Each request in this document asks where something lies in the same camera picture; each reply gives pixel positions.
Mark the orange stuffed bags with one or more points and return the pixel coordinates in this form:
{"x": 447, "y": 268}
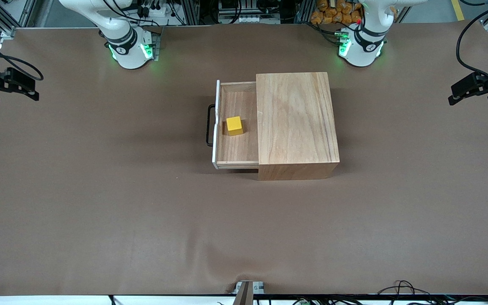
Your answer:
{"x": 333, "y": 12}

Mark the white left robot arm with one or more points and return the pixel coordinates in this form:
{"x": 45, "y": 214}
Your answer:
{"x": 360, "y": 53}

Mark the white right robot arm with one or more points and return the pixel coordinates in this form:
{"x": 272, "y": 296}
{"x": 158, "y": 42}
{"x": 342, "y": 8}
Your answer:
{"x": 129, "y": 55}

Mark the wooden drawer cabinet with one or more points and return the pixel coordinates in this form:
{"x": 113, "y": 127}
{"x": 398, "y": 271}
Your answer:
{"x": 297, "y": 123}

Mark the brown table mat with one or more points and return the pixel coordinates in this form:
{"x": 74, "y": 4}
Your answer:
{"x": 184, "y": 233}

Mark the yellow cube block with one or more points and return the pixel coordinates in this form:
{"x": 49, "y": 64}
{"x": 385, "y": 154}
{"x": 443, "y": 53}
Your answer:
{"x": 234, "y": 125}

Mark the white power strip with plugs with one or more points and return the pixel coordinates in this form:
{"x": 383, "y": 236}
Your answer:
{"x": 153, "y": 8}

